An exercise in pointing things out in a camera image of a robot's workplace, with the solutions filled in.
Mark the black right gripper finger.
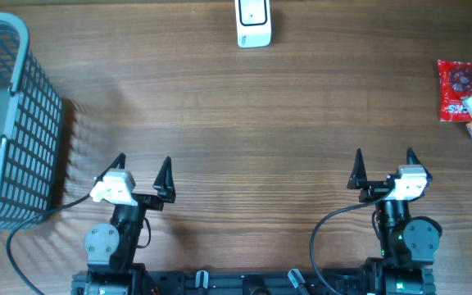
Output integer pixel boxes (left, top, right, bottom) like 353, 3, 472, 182
347, 148, 368, 189
406, 147, 421, 165

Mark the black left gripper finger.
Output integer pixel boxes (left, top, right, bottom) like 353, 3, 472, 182
152, 157, 176, 203
94, 152, 126, 183

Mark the red Hacks candy bag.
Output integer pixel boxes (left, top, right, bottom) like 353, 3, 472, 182
437, 60, 472, 122

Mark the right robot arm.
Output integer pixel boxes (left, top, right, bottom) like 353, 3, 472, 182
347, 148, 443, 295

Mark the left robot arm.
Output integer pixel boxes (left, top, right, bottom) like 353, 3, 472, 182
71, 153, 176, 295

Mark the white barcode scanner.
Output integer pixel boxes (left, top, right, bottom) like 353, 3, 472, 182
234, 0, 272, 48

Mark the grey plastic shopping basket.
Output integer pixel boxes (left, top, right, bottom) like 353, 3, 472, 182
0, 12, 65, 231

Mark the right black cable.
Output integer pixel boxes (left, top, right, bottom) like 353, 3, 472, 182
309, 188, 397, 295

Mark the black cable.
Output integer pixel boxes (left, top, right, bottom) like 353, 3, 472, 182
309, 188, 397, 295
5, 193, 93, 295

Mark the left black cable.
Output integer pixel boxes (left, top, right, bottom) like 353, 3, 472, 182
5, 193, 93, 295

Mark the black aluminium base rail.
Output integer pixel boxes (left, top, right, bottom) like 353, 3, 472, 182
70, 269, 437, 295

